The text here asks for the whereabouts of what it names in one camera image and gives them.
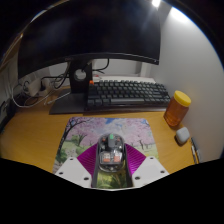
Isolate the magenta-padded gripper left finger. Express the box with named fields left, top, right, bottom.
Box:
left=54, top=143, right=101, bottom=188

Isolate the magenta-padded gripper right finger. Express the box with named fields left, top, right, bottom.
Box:
left=123, top=143, right=170, bottom=188

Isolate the transparent computer mouse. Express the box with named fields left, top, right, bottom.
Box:
left=96, top=132, right=127, bottom=173

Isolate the cherry blossom print mouse pad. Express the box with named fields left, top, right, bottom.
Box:
left=52, top=116, right=160, bottom=190

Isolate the grey earbuds case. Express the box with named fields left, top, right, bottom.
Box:
left=175, top=126, right=191, bottom=146

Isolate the black pen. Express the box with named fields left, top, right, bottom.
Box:
left=189, top=136, right=203, bottom=164

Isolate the amber jar with yellow lid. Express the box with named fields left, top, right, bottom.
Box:
left=163, top=90, right=192, bottom=128

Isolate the black keyboard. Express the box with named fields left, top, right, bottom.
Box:
left=85, top=79, right=172, bottom=111

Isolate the white power strip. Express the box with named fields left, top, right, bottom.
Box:
left=26, top=78, right=51, bottom=98

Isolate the black computer monitor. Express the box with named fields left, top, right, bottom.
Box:
left=16, top=0, right=162, bottom=115

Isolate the white cable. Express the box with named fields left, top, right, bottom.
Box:
left=11, top=83, right=73, bottom=108

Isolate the black cable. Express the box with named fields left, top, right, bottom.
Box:
left=41, top=59, right=111, bottom=90

